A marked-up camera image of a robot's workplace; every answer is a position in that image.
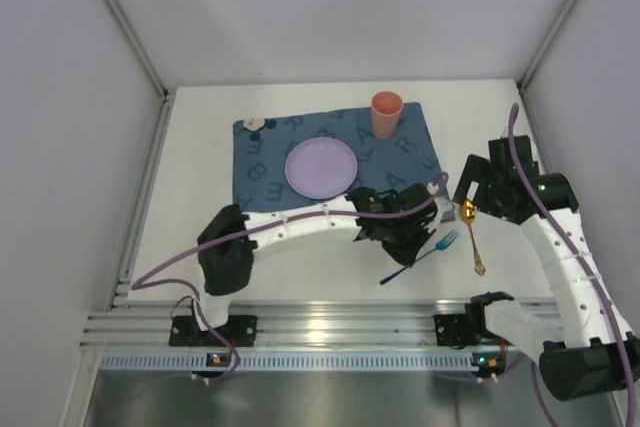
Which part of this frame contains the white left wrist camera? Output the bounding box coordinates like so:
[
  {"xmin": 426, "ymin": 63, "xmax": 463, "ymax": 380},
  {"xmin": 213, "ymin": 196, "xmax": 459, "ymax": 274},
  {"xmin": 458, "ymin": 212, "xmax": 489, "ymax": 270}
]
[{"xmin": 426, "ymin": 182, "xmax": 456, "ymax": 223}]

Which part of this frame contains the blue letter-print placemat cloth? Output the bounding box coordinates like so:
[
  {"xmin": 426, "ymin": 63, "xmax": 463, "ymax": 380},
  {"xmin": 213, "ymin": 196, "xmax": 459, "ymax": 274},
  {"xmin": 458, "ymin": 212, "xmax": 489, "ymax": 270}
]
[{"xmin": 232, "ymin": 102, "xmax": 442, "ymax": 212}]

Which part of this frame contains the right aluminium frame post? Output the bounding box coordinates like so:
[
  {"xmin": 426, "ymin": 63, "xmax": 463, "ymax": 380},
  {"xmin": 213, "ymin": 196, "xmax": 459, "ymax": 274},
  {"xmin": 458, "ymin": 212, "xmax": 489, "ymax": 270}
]
[{"xmin": 516, "ymin": 0, "xmax": 580, "ymax": 96}]

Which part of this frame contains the blue metallic fork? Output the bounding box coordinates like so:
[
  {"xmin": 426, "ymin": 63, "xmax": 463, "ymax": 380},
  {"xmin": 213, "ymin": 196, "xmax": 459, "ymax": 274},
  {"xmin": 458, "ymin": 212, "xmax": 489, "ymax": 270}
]
[{"xmin": 379, "ymin": 230, "xmax": 459, "ymax": 286}]

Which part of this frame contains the left aluminium frame post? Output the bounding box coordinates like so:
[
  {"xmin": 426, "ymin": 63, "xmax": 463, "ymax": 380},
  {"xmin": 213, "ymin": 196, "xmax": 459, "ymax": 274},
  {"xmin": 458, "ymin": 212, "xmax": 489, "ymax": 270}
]
[{"xmin": 103, "ymin": 0, "xmax": 168, "ymax": 99}]

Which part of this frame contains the orange plastic cup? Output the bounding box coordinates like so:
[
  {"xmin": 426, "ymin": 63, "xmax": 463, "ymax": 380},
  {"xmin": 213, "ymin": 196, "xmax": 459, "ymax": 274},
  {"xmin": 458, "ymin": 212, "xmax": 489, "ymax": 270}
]
[{"xmin": 371, "ymin": 91, "xmax": 404, "ymax": 140}]

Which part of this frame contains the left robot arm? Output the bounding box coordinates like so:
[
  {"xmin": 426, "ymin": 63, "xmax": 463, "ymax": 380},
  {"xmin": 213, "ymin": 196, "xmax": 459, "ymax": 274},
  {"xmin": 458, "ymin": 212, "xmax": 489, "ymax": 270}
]
[{"xmin": 191, "ymin": 183, "xmax": 453, "ymax": 337}]

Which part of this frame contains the purple cable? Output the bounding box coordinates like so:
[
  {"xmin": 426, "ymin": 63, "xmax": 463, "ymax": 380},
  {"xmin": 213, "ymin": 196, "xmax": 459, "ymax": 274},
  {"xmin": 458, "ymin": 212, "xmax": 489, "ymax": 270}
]
[
  {"xmin": 99, "ymin": 171, "xmax": 450, "ymax": 398},
  {"xmin": 507, "ymin": 103, "xmax": 636, "ymax": 427}
]

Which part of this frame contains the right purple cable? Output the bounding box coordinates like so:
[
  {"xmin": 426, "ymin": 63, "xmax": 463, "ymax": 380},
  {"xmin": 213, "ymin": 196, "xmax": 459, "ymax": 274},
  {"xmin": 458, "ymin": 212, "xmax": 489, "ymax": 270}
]
[{"xmin": 507, "ymin": 103, "xmax": 636, "ymax": 427}]

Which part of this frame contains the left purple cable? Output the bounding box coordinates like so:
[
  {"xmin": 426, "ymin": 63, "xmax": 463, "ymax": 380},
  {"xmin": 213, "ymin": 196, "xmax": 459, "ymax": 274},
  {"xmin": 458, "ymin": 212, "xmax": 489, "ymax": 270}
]
[{"xmin": 99, "ymin": 171, "xmax": 450, "ymax": 398}]

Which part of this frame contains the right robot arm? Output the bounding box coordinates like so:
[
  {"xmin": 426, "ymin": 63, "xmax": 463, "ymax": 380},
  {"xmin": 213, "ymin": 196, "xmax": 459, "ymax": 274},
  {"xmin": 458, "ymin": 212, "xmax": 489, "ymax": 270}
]
[{"xmin": 453, "ymin": 136, "xmax": 639, "ymax": 401}]

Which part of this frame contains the aluminium frame post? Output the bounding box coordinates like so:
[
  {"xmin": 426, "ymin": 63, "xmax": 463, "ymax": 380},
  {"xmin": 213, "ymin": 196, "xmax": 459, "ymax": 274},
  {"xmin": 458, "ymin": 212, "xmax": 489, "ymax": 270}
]
[
  {"xmin": 516, "ymin": 0, "xmax": 580, "ymax": 96},
  {"xmin": 103, "ymin": 0, "xmax": 168, "ymax": 99}
]

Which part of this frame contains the purple plastic plate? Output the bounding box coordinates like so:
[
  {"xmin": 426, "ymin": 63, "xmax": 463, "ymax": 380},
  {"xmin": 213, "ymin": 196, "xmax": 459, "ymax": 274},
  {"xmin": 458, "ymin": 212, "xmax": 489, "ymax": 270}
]
[{"xmin": 284, "ymin": 137, "xmax": 358, "ymax": 200}]

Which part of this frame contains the gold ornate spoon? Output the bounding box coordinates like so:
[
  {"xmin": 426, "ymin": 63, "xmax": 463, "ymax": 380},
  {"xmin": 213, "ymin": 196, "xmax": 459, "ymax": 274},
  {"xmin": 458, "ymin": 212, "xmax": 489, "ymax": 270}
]
[{"xmin": 458, "ymin": 198, "xmax": 486, "ymax": 276}]

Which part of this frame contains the aluminium mounting rail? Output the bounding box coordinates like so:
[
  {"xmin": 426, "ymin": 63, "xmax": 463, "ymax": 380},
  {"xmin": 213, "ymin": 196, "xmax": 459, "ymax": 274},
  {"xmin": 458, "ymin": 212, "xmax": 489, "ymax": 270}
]
[{"xmin": 80, "ymin": 300, "xmax": 464, "ymax": 350}]

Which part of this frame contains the perforated grey cable duct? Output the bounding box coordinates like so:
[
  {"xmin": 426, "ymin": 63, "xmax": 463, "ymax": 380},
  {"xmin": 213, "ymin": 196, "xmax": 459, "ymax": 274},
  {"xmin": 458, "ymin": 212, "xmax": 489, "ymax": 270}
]
[{"xmin": 100, "ymin": 350, "xmax": 502, "ymax": 373}]

